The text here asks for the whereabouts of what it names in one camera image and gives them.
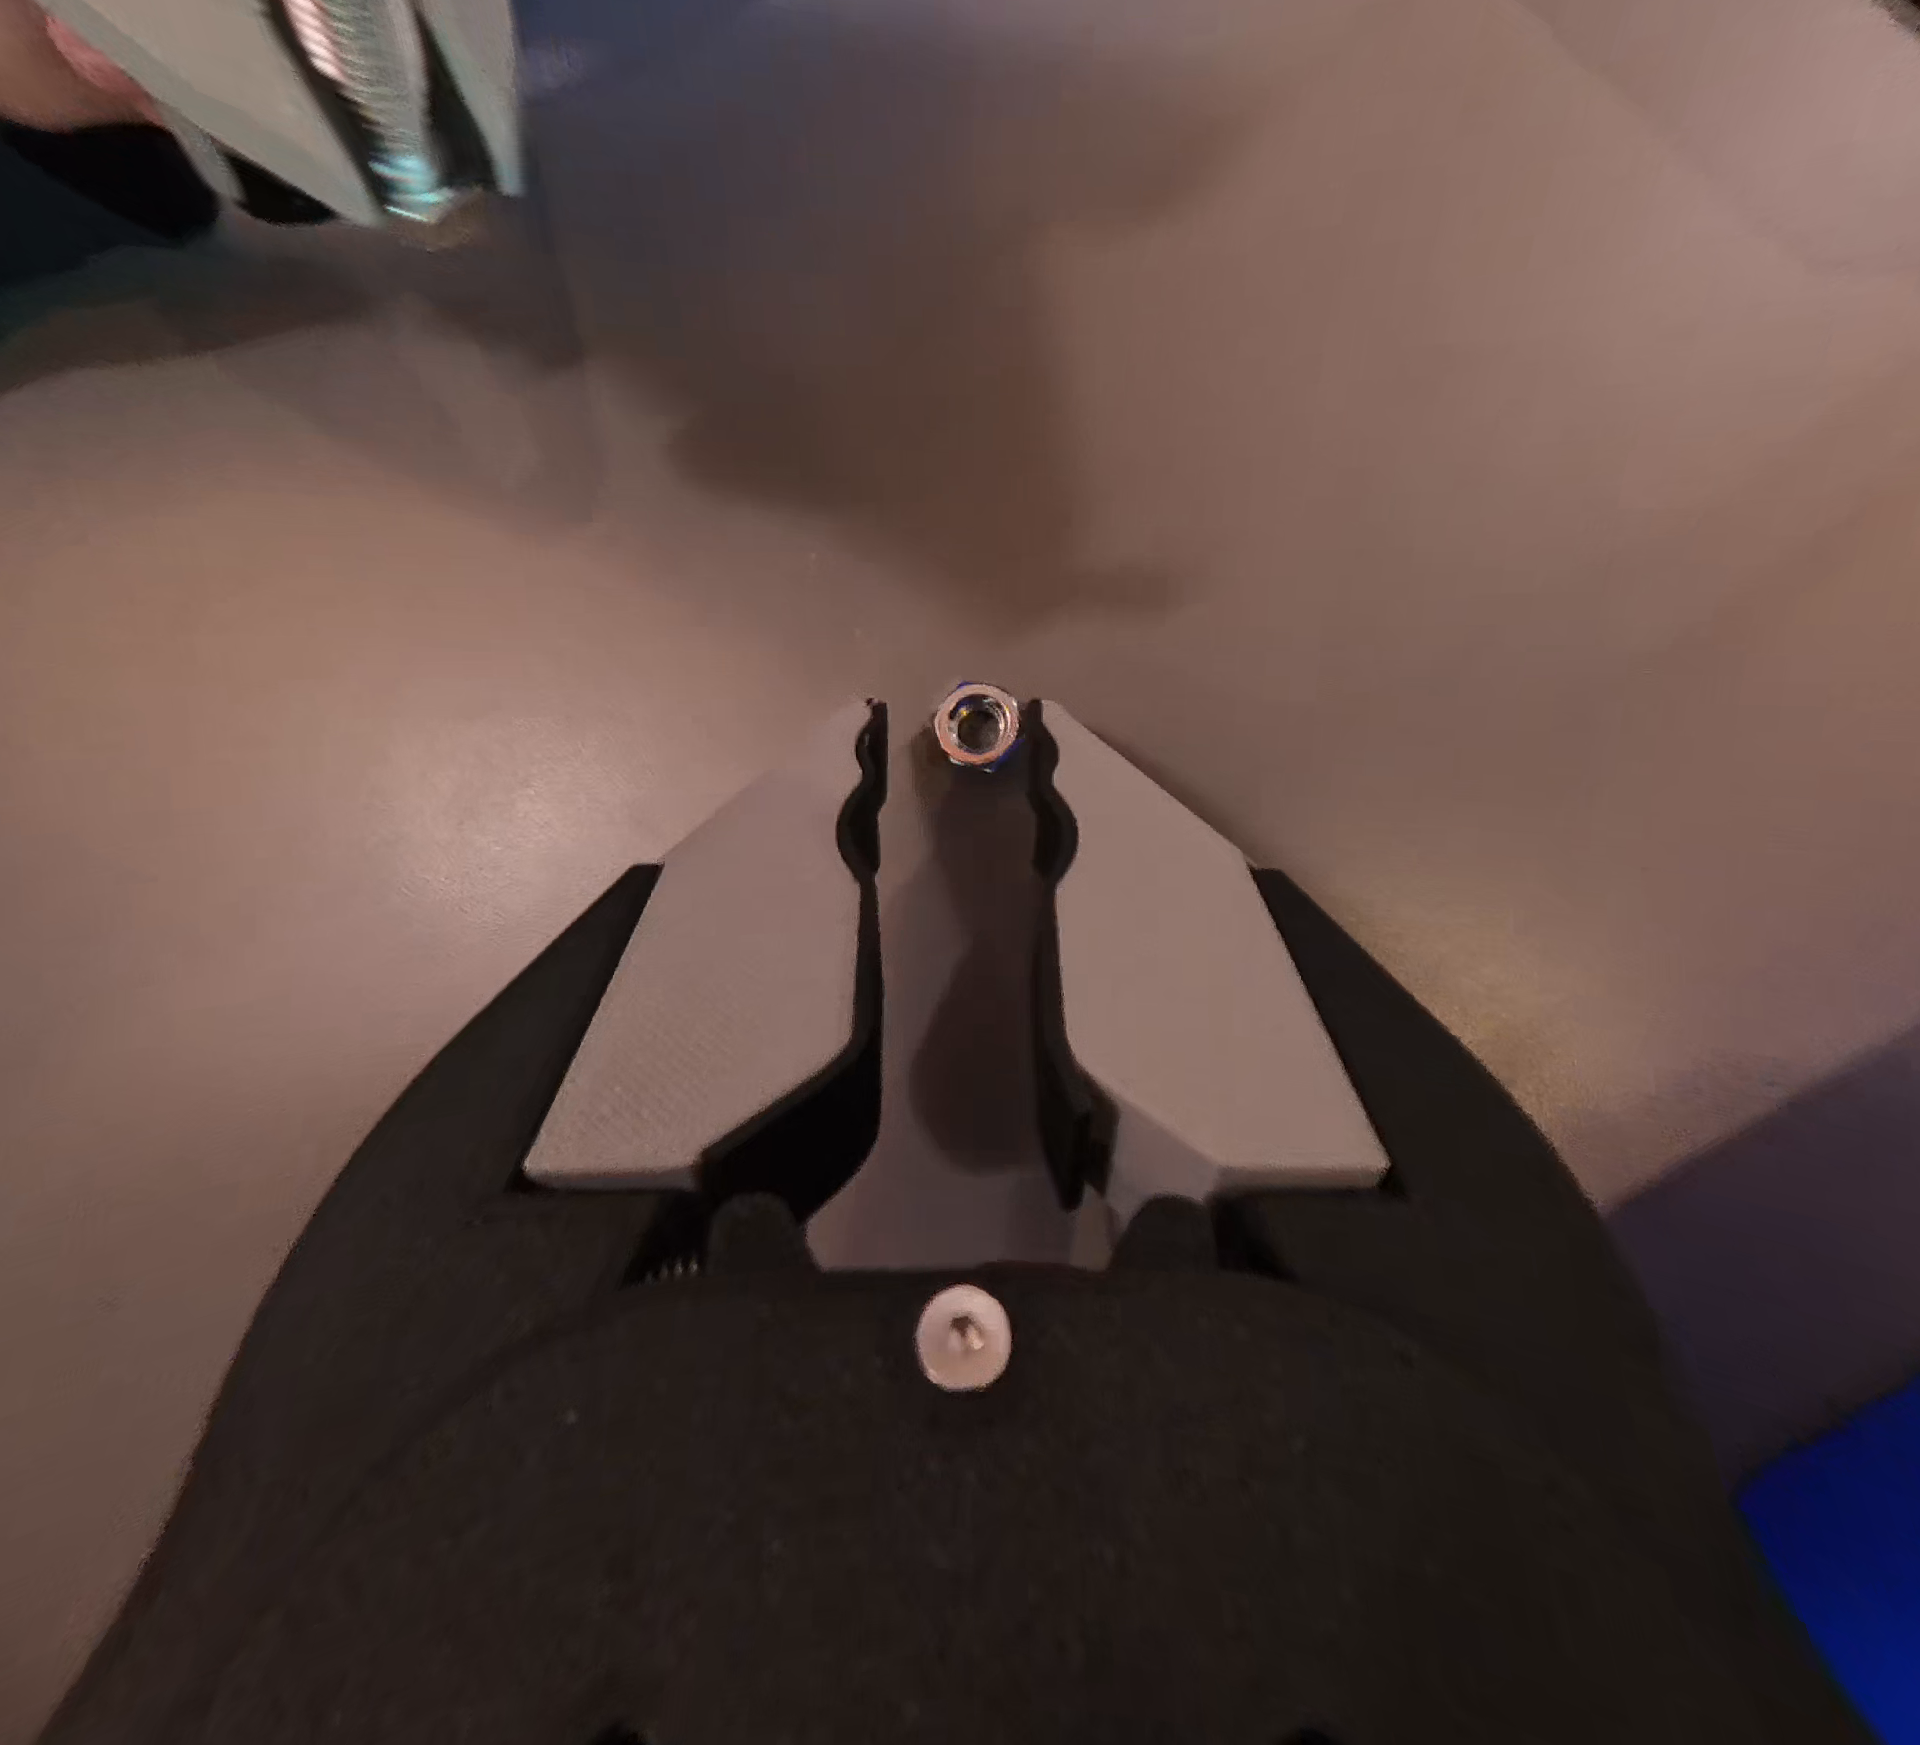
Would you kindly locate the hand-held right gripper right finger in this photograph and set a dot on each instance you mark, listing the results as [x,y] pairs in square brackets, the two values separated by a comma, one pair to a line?
[1201,1012]

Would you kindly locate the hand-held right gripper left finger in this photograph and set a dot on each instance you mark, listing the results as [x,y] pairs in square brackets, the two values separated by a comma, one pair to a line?
[721,1012]

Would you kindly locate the steel hex nut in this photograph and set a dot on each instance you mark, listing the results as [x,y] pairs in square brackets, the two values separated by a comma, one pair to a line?
[945,725]

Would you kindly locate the person's left hand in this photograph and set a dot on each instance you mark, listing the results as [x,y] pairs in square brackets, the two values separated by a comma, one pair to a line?
[61,64]

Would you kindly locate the blue plastic object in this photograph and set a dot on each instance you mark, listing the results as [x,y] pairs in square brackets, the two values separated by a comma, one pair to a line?
[1844,1596]

